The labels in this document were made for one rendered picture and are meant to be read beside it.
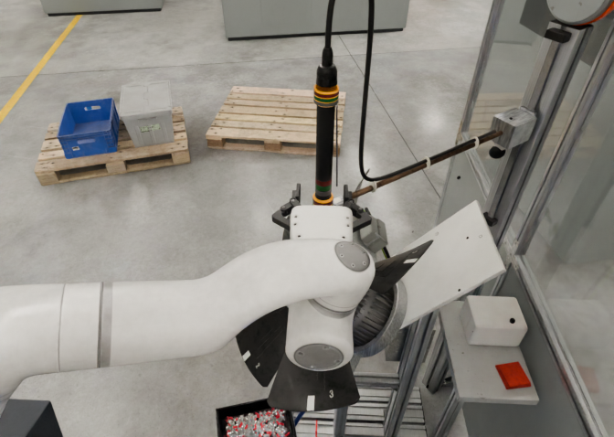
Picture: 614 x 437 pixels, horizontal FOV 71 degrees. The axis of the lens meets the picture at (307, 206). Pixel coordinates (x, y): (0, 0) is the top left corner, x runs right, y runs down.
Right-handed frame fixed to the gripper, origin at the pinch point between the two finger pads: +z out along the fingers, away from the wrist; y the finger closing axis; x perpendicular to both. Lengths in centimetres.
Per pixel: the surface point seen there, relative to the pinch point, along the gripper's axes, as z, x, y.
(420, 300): 14, -48, 28
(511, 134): 40, -11, 49
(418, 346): 18, -78, 33
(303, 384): -10, -50, -3
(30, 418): -23, -42, -59
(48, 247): 140, -166, -187
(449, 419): 19, -132, 55
